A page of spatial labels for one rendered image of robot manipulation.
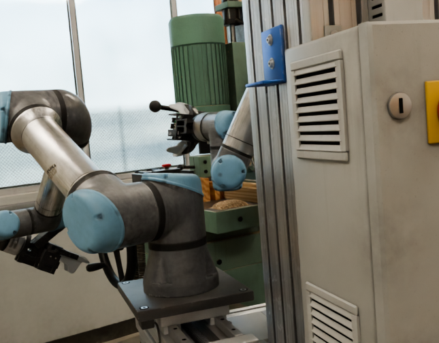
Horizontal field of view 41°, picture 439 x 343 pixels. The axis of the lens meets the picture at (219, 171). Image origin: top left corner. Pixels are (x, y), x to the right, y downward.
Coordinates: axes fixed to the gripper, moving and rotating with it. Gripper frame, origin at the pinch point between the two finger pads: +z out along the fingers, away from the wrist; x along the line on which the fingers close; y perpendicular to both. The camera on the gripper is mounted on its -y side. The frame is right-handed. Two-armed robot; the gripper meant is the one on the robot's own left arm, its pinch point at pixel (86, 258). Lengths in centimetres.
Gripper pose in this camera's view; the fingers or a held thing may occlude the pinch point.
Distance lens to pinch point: 186.1
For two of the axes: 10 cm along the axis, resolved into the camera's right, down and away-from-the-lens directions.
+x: 5.1, 0.3, -8.6
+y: -3.5, 9.2, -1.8
